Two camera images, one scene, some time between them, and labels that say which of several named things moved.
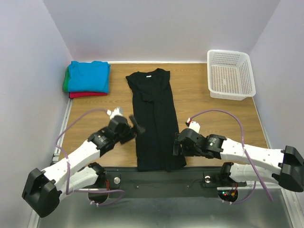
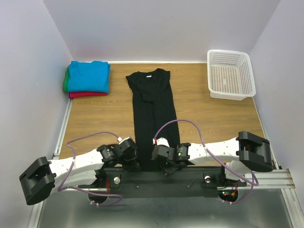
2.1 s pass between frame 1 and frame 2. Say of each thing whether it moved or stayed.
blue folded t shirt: stayed
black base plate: stayed
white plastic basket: stayed
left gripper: moved
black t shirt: stayed
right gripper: moved
